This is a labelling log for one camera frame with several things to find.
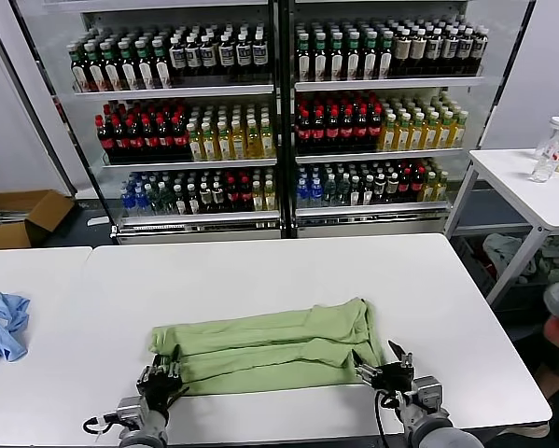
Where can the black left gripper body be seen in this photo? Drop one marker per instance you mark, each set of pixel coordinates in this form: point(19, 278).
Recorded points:
point(160, 392)

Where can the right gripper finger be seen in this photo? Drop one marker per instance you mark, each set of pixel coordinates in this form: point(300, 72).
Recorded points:
point(401, 360)
point(367, 371)

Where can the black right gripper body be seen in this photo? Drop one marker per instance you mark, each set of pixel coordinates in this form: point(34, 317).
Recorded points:
point(393, 380)

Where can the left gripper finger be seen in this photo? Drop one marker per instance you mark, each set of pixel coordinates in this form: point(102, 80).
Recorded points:
point(175, 364)
point(158, 366)

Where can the light green t-shirt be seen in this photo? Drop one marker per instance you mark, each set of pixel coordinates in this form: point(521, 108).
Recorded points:
point(260, 345)

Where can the black storage crate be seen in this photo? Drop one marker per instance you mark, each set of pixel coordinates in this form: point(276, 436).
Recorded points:
point(517, 303)

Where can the white sneaker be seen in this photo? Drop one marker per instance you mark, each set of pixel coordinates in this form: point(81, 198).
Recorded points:
point(524, 430)

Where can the grey-green crumpled garment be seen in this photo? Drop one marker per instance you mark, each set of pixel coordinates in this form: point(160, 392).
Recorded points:
point(505, 254)

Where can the small white floor object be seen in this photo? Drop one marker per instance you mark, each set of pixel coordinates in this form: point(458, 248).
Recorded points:
point(97, 220)

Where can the light blue crumpled garment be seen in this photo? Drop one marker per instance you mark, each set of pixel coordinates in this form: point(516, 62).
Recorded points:
point(4, 326)

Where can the small dark drink bottle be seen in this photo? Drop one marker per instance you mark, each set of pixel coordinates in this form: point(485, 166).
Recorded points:
point(393, 188)
point(218, 200)
point(180, 201)
point(205, 200)
point(355, 191)
point(367, 191)
point(192, 200)
point(380, 189)

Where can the small clear green bottle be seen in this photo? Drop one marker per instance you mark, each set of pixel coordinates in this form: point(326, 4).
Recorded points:
point(329, 192)
point(167, 201)
point(154, 201)
point(342, 192)

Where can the small blue drink bottle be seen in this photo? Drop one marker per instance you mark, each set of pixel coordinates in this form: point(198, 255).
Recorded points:
point(142, 203)
point(315, 193)
point(302, 193)
point(129, 203)

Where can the small red cap cola bottle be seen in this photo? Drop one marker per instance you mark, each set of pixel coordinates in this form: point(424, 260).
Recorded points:
point(405, 186)
point(418, 186)
point(232, 198)
point(245, 198)

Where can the small yellow juice bottle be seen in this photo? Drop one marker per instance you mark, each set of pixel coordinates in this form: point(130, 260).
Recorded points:
point(442, 186)
point(429, 186)
point(258, 198)
point(269, 197)

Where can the open cardboard box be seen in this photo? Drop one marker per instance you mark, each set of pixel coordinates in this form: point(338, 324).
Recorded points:
point(41, 210)

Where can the white side table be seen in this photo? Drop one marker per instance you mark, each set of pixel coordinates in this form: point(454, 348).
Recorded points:
point(517, 186)

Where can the silver metal parts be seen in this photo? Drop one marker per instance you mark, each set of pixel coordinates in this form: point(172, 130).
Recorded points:
point(8, 215)

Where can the yellow juice bottle green cap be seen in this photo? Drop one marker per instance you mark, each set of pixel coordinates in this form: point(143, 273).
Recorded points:
point(209, 146)
point(387, 137)
point(238, 145)
point(443, 134)
point(458, 133)
point(195, 147)
point(224, 146)
point(415, 136)
point(401, 136)
point(268, 144)
point(253, 144)
point(429, 135)

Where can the red label cola bottle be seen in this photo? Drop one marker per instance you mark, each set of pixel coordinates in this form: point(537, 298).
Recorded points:
point(375, 130)
point(347, 132)
point(179, 136)
point(303, 133)
point(119, 139)
point(332, 132)
point(149, 138)
point(164, 137)
point(317, 133)
point(361, 131)
point(104, 140)
point(134, 139)

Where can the clear plastic bottle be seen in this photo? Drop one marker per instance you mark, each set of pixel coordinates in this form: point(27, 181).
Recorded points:
point(544, 165)

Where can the glass-sided beverage display shelf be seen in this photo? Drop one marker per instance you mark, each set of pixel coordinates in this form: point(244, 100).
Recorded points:
point(377, 84)
point(167, 88)

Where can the green cap tea bottle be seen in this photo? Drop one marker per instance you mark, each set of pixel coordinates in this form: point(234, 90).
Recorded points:
point(162, 67)
point(319, 60)
point(353, 60)
point(385, 60)
point(94, 70)
point(78, 70)
point(369, 60)
point(302, 60)
point(336, 60)
point(145, 69)
point(128, 70)
point(111, 70)

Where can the dark bottle blue-white label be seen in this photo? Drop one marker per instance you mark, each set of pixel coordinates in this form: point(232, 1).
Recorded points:
point(260, 52)
point(450, 46)
point(209, 55)
point(465, 46)
point(434, 48)
point(177, 56)
point(480, 44)
point(193, 55)
point(226, 53)
point(243, 53)

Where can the dark bottle beige label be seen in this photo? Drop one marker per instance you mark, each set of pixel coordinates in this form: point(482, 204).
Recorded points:
point(403, 49)
point(418, 48)

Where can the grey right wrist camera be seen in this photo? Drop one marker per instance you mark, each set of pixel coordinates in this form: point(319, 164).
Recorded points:
point(428, 392)

